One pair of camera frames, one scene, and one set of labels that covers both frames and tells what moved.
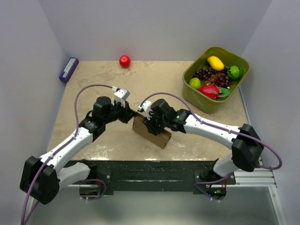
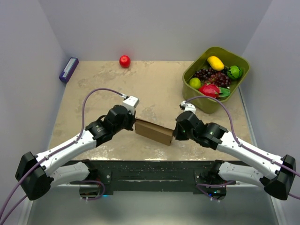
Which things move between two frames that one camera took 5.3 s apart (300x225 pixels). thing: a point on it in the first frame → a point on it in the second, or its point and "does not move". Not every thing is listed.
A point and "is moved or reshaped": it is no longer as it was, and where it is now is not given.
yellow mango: x=215 y=63 does not move
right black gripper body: x=156 y=124 → x=180 y=134
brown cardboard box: x=160 y=140 is moved or reshaped
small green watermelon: x=234 y=72 does not move
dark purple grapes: x=220 y=77 does not move
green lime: x=195 y=83 does not move
